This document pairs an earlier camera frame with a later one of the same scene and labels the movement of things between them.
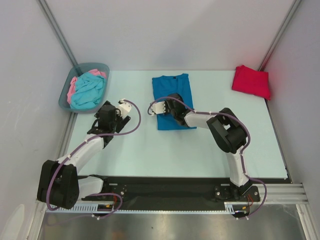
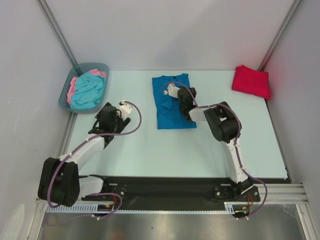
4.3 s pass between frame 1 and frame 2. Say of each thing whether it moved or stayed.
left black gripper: stayed
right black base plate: stayed
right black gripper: moved
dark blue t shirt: stayed
